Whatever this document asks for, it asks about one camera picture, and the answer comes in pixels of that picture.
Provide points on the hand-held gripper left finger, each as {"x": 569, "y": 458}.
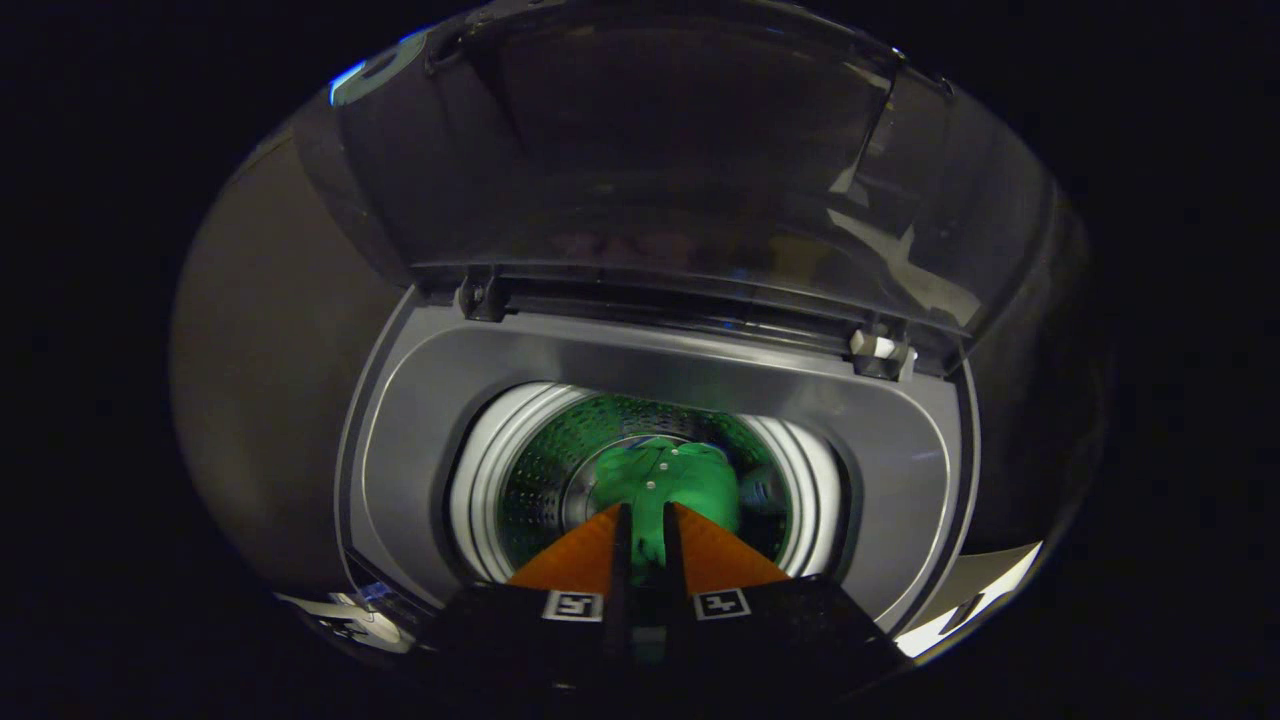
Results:
{"x": 622, "y": 560}

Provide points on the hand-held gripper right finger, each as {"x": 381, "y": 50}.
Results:
{"x": 672, "y": 560}

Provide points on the green polo shirt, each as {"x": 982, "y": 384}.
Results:
{"x": 690, "y": 480}

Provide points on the dark transparent washing machine lid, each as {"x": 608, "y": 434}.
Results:
{"x": 650, "y": 150}

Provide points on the white round object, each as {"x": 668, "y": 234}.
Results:
{"x": 360, "y": 620}

